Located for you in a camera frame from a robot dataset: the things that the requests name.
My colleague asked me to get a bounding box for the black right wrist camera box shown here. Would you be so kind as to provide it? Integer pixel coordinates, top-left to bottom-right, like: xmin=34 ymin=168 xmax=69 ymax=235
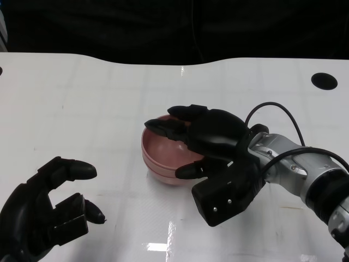
xmin=190 ymin=157 xmax=267 ymax=227

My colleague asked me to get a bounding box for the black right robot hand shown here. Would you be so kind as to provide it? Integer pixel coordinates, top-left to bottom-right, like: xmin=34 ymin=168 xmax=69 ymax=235
xmin=143 ymin=104 xmax=260 ymax=181

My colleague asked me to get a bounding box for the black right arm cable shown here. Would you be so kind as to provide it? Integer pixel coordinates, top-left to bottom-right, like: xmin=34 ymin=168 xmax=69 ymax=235
xmin=244 ymin=102 xmax=349 ymax=175

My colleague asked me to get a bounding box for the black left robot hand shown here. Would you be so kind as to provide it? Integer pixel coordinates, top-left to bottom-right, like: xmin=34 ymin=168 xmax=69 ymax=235
xmin=0 ymin=156 xmax=107 ymax=262

